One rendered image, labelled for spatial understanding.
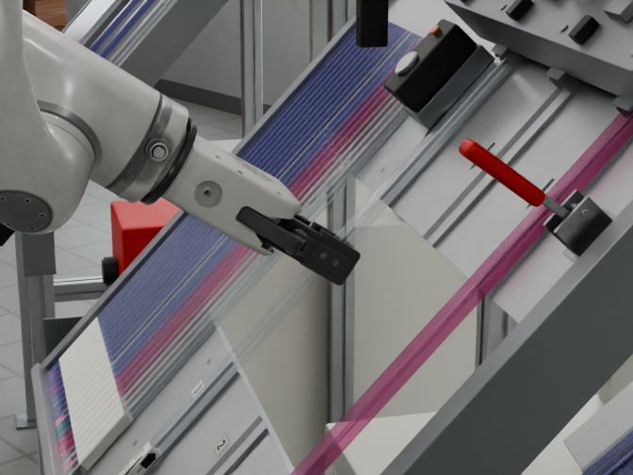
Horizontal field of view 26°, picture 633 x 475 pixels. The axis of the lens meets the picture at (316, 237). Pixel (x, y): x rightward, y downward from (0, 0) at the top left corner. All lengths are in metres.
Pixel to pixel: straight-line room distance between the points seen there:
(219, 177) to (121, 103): 0.09
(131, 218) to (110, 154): 0.82
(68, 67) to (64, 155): 0.08
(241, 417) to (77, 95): 0.27
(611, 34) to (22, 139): 0.39
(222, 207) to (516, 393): 0.30
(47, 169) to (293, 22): 4.92
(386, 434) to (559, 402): 0.74
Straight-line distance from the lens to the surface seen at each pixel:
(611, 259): 0.82
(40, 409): 1.38
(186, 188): 1.02
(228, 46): 6.21
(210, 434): 1.09
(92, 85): 1.01
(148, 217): 1.83
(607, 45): 0.89
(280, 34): 5.91
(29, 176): 0.94
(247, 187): 1.02
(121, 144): 1.01
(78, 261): 4.21
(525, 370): 0.83
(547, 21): 0.98
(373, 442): 1.55
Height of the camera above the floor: 1.29
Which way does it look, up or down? 17 degrees down
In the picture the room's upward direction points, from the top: straight up
